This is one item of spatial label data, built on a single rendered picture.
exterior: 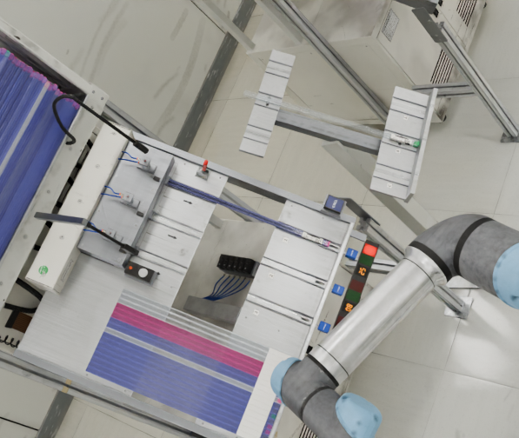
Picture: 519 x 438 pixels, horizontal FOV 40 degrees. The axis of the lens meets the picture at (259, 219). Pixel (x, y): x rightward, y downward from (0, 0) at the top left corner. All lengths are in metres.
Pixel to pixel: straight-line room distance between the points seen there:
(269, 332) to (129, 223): 0.48
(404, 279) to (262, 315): 0.75
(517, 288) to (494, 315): 1.35
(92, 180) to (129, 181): 0.10
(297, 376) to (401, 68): 1.73
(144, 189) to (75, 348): 0.46
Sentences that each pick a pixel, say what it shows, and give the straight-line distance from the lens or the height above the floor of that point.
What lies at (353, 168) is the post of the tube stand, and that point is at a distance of 2.19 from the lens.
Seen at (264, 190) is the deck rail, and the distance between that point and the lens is 2.05.
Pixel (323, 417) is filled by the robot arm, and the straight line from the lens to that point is 1.19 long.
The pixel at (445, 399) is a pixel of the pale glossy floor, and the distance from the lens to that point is 2.54.
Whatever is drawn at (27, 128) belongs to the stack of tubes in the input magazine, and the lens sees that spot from 1.92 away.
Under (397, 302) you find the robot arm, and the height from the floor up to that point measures 1.18.
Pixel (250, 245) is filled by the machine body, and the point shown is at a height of 0.62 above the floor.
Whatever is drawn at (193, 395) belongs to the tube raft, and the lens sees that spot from 1.94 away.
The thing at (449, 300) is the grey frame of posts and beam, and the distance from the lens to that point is 2.54.
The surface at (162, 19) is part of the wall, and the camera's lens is 4.08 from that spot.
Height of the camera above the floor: 2.19
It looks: 40 degrees down
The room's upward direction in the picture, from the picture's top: 53 degrees counter-clockwise
